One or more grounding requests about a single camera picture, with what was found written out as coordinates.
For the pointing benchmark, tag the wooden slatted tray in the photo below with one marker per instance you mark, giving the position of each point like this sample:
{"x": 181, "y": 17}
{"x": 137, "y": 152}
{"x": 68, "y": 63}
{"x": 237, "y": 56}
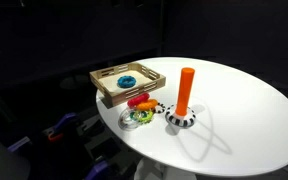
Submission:
{"x": 117, "y": 96}

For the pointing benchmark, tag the glass bowl with colourful toys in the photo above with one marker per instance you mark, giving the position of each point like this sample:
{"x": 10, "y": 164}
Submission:
{"x": 124, "y": 124}

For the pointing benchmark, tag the orange peg stacker striped base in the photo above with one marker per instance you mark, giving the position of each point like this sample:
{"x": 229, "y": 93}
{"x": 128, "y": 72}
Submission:
{"x": 185, "y": 90}

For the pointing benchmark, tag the purple clamp with orange tip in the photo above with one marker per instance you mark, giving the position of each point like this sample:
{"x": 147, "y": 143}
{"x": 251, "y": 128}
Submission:
{"x": 64, "y": 120}

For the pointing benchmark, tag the white rounded chair back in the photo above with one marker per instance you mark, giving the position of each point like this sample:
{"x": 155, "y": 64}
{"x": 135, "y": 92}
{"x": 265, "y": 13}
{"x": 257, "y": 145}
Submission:
{"x": 0, "y": 160}

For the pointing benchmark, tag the white table pedestal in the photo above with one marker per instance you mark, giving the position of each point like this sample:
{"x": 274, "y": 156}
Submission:
{"x": 157, "y": 171}

